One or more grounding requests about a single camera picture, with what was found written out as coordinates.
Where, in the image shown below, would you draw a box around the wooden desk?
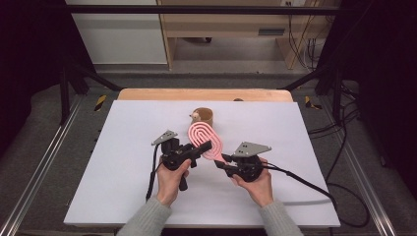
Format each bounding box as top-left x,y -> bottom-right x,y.
156,0 -> 328,71

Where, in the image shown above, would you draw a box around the person's left hand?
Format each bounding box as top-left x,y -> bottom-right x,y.
156,156 -> 192,207

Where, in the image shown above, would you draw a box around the black horizontal frame bar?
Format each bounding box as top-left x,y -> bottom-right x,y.
45,4 -> 362,16

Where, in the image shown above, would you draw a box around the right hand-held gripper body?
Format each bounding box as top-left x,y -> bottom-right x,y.
225,141 -> 272,183

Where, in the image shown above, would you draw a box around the black curtain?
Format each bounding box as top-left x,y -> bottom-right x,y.
0,0 -> 96,155
318,0 -> 417,191

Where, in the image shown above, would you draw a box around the hand-held gripper cable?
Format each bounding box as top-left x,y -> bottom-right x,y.
262,161 -> 371,229
146,144 -> 164,202

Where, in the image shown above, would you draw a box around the wooden table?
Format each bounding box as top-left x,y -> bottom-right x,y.
117,88 -> 294,102

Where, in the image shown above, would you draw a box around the hanging cable bundle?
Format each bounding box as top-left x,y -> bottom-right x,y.
287,14 -> 321,72

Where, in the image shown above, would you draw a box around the aluminium rail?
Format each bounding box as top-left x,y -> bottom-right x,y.
0,94 -> 83,236
319,97 -> 397,236

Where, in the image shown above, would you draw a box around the right hand-held gripper cable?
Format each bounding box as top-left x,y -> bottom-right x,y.
262,161 -> 371,229

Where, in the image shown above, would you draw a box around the left hand-held gripper cable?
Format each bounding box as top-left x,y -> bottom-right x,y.
146,144 -> 164,202

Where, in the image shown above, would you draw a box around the person's right hand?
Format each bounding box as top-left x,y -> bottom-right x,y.
230,158 -> 274,208

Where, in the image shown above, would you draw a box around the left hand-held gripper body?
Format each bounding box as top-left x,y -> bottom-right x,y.
150,129 -> 199,193

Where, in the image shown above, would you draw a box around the white cabinet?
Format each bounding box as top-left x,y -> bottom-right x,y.
65,0 -> 168,65

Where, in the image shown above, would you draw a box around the black floor cables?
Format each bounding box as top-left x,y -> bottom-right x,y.
308,82 -> 362,178

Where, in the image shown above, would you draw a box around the pink hairbrush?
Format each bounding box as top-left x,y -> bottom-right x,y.
187,121 -> 228,164

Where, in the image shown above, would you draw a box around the black frame leg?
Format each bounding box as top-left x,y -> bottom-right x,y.
281,62 -> 343,126
58,58 -> 122,126

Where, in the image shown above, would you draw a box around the brown cup with animal figure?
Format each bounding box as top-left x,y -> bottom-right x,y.
189,107 -> 214,130

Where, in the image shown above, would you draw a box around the yellow black tape mark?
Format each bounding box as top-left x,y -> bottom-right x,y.
93,94 -> 108,112

